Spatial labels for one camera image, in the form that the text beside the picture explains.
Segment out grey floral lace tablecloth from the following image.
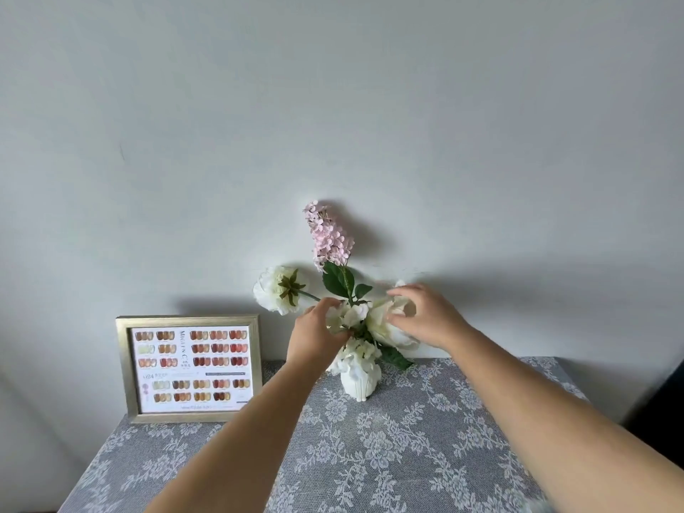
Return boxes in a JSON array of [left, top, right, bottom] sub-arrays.
[[57, 356, 591, 513]]

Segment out black fabric cabinet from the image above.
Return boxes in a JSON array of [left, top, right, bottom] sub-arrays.
[[619, 357, 684, 471]]

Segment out person's right forearm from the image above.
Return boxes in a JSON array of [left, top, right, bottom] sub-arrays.
[[448, 325, 684, 513]]

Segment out framed nail colour chart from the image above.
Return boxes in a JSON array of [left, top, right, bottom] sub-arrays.
[[115, 314, 264, 425]]

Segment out person's left forearm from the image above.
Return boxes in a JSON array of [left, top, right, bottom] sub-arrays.
[[144, 360, 327, 513]]

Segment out white cat vase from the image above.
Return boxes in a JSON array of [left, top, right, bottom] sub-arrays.
[[339, 360, 383, 403]]

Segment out white artificial hydrangea stem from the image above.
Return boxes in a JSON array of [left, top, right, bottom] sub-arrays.
[[324, 301, 383, 378]]

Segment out pink artificial lilac stem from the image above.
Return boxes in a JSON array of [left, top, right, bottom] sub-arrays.
[[303, 199, 375, 311]]

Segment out person's left hand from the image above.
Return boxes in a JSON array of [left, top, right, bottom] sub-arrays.
[[286, 297, 353, 372]]

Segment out person's right hand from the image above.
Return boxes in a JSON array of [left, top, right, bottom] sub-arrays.
[[385, 282, 477, 352]]

